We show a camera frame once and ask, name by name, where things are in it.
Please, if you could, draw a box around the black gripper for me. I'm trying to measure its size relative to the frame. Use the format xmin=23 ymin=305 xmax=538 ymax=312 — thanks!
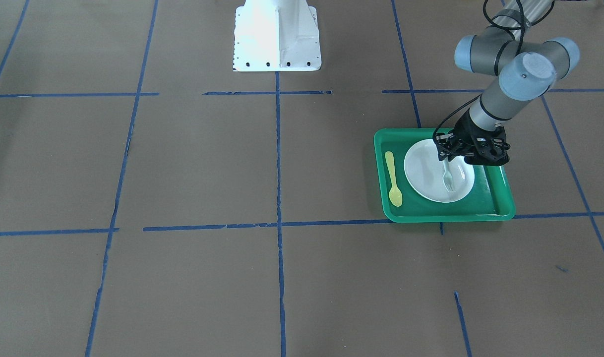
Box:
xmin=433 ymin=111 xmax=510 ymax=167

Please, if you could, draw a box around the white plastic fork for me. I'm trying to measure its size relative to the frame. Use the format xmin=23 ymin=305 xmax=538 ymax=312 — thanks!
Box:
xmin=442 ymin=158 xmax=455 ymax=192

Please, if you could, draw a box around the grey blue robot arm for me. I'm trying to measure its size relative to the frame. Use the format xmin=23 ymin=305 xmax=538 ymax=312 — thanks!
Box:
xmin=432 ymin=0 xmax=581 ymax=166

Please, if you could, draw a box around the white round plate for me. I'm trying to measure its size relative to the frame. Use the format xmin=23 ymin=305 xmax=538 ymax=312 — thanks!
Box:
xmin=404 ymin=139 xmax=475 ymax=203

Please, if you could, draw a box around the green plastic tray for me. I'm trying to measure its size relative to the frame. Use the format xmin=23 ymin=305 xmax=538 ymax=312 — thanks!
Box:
xmin=373 ymin=128 xmax=516 ymax=223

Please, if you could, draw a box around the yellow plastic spoon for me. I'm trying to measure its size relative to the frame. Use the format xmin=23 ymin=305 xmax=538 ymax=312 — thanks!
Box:
xmin=384 ymin=151 xmax=403 ymax=207

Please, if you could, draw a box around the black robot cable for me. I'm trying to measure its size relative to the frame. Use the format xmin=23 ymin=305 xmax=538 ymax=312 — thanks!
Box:
xmin=432 ymin=0 xmax=555 ymax=144

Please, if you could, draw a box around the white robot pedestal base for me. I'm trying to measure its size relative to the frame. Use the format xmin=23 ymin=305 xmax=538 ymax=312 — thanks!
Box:
xmin=232 ymin=0 xmax=322 ymax=72

